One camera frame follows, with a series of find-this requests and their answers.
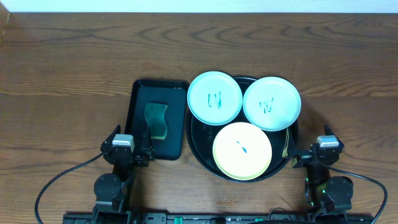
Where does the yellow round plate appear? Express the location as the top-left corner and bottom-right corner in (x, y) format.
(212, 122), (272, 181)

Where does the left black cable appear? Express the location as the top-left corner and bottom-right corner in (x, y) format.
(34, 152), (105, 224)

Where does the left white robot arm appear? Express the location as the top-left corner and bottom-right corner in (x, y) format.
(93, 125), (154, 223)

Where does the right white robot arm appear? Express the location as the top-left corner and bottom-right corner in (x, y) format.
(289, 125), (353, 222)

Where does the black rectangular tray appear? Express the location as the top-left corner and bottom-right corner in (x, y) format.
(124, 80), (188, 161)

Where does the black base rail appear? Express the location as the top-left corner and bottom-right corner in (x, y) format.
(62, 212), (373, 224)

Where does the light blue plate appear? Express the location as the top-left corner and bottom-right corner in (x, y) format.
(243, 77), (302, 131)
(187, 71), (243, 126)

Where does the green and yellow sponge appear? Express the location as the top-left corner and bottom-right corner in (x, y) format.
(144, 103), (168, 140)

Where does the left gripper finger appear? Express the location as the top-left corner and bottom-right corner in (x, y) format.
(107, 124), (121, 145)
(141, 128), (154, 161)

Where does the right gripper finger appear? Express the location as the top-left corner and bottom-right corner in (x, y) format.
(287, 128), (296, 158)
(324, 124), (341, 145)

